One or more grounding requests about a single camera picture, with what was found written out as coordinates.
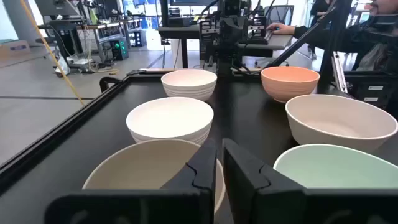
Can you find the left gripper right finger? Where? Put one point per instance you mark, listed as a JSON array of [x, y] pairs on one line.
[[248, 186]]

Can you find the orange bowl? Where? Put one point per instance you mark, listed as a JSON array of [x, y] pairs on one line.
[[289, 82]]

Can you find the black desk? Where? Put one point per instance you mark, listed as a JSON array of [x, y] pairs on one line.
[[177, 31]]

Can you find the person's hand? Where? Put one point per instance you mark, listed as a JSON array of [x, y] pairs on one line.
[[281, 29]]

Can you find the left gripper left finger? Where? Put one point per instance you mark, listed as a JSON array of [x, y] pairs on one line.
[[199, 180]]

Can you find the cardboard box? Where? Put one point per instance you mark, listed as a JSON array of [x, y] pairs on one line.
[[14, 49]]

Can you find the person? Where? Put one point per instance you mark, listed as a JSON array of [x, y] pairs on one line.
[[342, 34], [320, 7]]

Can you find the off-white smooth bowl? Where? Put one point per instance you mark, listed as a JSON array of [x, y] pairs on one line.
[[335, 121]]

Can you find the mint green bowl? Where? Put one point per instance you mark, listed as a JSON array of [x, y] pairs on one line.
[[335, 168]]

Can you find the grey desk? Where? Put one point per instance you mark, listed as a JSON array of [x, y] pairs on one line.
[[280, 42]]

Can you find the beige bowl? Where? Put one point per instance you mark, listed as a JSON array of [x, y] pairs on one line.
[[133, 168]]

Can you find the metal workbench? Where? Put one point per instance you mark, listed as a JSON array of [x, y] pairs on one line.
[[105, 26]]

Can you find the computer tower with green light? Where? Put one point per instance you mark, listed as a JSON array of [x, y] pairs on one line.
[[119, 49]]

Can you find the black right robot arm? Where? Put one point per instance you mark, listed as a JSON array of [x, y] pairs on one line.
[[230, 53]]

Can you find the grey monitor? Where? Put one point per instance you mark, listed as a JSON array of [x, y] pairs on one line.
[[56, 7]]

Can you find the pink bowl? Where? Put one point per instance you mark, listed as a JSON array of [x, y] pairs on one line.
[[169, 118]]

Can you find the white ribbed bowl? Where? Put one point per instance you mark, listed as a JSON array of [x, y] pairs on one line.
[[189, 81]]

